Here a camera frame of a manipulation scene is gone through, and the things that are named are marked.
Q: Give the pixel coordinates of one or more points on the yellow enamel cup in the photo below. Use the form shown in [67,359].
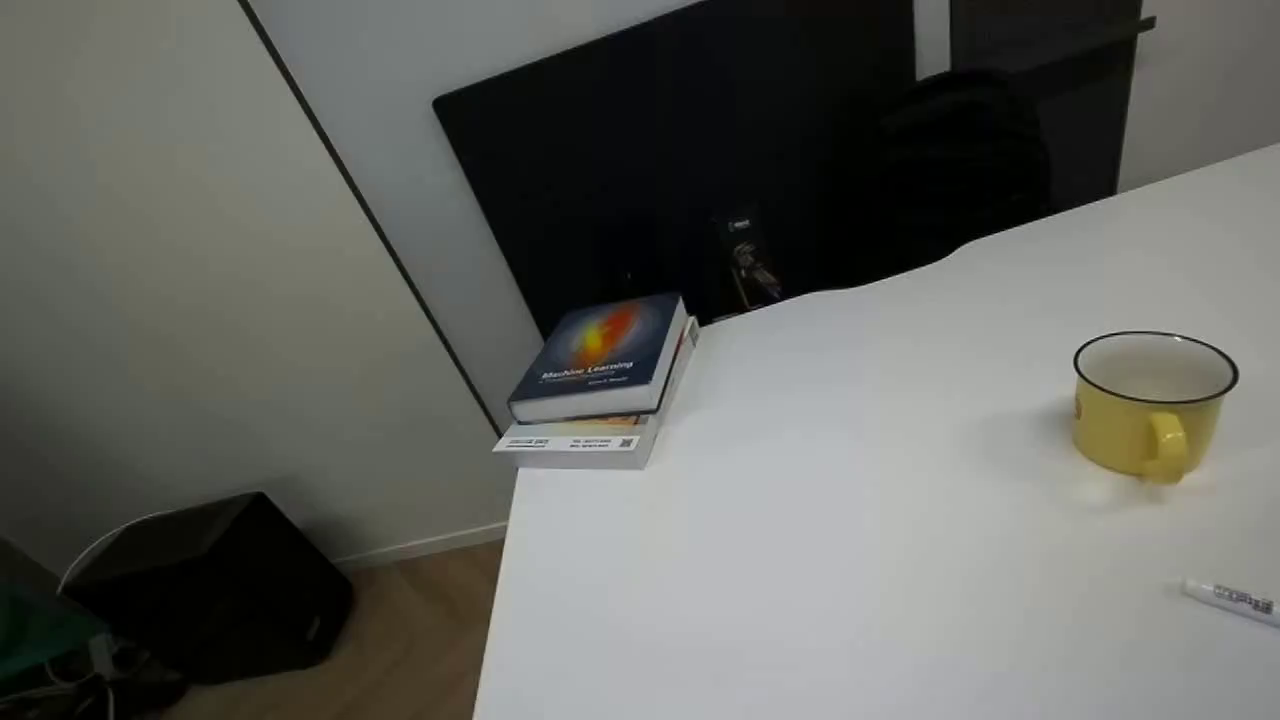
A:
[1118,432]

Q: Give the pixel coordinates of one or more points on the black flat panel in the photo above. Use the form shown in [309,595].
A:
[602,163]

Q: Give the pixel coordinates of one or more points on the white book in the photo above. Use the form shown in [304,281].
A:
[577,441]

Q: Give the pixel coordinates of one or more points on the dark blue book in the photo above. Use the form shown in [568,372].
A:
[602,350]

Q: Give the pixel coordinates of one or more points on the white marker with blue cap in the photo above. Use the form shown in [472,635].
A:
[1235,602]

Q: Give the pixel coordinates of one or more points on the green cloth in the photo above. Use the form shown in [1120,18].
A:
[34,635]

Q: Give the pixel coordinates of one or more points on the black office chair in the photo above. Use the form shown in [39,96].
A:
[963,163]

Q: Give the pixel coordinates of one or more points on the black box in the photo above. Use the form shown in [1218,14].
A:
[225,587]

